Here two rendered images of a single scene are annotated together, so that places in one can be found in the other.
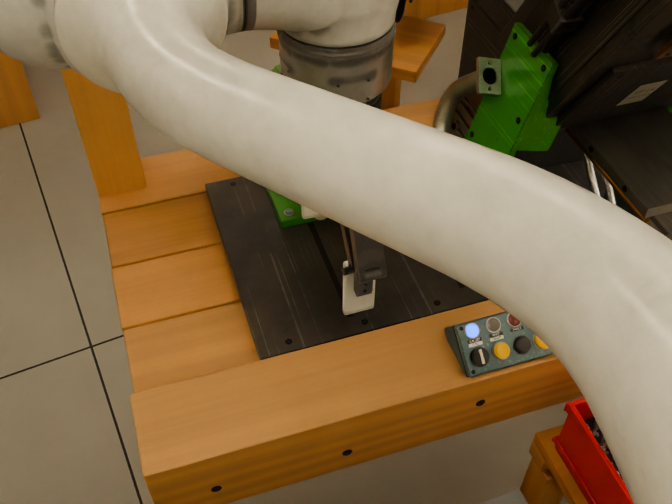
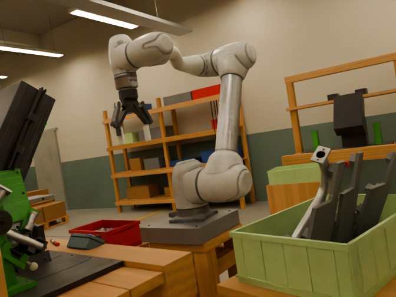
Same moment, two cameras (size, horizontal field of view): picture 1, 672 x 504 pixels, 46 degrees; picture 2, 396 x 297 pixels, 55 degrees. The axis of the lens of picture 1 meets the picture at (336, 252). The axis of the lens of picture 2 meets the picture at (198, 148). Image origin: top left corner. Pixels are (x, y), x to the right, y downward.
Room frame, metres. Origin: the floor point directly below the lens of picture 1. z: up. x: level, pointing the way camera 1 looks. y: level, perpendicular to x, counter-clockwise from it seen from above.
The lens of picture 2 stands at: (1.13, 1.39, 1.27)
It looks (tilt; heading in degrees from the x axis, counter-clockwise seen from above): 1 degrees down; 238
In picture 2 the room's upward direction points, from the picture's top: 9 degrees counter-clockwise
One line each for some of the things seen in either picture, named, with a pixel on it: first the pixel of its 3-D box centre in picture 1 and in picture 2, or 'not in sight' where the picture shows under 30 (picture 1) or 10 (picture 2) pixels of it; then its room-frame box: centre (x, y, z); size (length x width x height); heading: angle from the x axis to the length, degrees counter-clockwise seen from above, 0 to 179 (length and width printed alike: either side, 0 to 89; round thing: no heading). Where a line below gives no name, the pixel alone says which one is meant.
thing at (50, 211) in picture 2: not in sight; (29, 211); (0.10, -6.85, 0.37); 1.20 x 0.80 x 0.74; 33
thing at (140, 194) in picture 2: not in sight; (172, 153); (-2.39, -5.16, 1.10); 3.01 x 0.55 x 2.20; 115
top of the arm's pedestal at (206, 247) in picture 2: not in sight; (197, 236); (0.24, -0.14, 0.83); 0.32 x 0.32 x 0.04; 22
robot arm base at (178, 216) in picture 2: not in sight; (189, 211); (0.25, -0.16, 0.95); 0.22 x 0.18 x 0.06; 121
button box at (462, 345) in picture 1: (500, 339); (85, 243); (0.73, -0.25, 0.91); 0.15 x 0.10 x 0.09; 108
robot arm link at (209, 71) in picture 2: not in sight; (209, 65); (0.00, -0.17, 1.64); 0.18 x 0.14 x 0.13; 19
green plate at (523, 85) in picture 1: (526, 100); (8, 195); (0.99, -0.29, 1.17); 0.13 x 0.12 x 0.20; 108
